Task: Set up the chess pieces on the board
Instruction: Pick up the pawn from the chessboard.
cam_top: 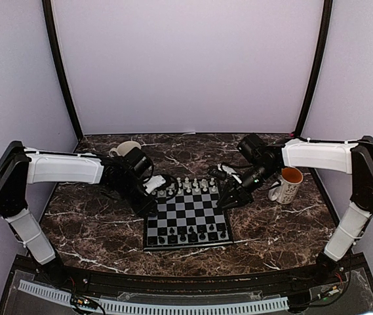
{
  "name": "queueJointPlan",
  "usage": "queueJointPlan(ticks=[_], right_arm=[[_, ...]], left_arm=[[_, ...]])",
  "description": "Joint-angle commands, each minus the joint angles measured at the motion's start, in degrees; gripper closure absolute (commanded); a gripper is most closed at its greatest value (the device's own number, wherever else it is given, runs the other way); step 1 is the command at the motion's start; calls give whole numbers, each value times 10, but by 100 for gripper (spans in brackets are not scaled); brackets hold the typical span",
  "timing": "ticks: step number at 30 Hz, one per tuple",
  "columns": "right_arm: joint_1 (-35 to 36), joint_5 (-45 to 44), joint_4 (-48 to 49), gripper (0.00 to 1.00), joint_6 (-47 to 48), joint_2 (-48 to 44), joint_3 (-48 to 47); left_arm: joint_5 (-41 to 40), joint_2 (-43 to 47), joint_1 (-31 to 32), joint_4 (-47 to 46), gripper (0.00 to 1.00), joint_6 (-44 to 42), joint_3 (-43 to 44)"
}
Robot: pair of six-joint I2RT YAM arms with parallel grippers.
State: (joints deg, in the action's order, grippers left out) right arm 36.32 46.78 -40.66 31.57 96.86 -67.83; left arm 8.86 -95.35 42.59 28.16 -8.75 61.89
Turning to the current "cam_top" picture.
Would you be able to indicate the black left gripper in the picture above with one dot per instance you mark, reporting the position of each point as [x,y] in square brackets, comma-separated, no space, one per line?
[143,208]

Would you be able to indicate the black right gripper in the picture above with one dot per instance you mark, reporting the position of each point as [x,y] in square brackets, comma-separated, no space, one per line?
[239,193]

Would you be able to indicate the black grey chess board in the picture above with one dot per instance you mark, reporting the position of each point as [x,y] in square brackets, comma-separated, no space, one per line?
[181,212]

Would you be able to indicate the black chess piece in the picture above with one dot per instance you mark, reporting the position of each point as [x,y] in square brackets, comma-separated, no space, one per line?
[182,237]

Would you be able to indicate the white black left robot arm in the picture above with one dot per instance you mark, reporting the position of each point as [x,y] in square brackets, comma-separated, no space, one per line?
[130,176]

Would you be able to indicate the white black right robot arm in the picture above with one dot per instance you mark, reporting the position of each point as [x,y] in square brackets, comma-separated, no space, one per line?
[351,160]

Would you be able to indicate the white mug orange interior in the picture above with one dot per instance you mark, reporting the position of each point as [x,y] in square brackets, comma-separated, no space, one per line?
[289,182]

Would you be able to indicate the cream floral mug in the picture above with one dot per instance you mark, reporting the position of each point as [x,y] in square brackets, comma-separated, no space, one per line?
[124,148]

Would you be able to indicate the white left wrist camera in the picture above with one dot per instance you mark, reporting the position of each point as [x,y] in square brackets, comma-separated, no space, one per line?
[154,183]

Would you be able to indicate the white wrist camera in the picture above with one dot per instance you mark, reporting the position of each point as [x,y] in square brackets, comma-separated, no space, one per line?
[223,172]
[154,183]

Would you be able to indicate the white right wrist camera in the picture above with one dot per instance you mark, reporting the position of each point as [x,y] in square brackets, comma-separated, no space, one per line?
[223,172]

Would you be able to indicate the black front rail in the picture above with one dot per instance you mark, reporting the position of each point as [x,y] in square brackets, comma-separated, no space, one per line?
[106,282]

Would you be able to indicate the white slotted cable duct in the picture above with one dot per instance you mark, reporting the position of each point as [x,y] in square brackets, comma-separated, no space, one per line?
[108,306]

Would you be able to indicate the black right frame post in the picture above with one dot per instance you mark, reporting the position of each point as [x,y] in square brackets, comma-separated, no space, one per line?
[316,67]

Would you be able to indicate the black frame post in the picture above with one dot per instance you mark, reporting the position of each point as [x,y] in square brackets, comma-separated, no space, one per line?
[59,68]
[316,67]

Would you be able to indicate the black left frame post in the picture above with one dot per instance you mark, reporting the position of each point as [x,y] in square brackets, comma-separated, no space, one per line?
[59,68]

